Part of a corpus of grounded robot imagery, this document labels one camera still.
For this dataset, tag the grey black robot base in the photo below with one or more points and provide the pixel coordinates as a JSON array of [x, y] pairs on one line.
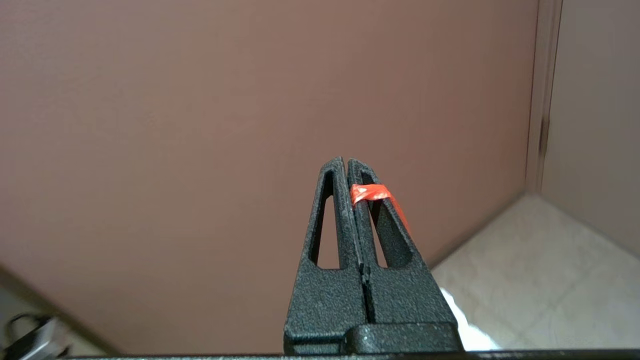
[[35, 345]]

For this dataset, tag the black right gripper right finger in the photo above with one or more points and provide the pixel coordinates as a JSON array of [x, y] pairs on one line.
[[405, 300]]

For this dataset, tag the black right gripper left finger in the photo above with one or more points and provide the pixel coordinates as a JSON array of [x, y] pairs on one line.
[[325, 300]]

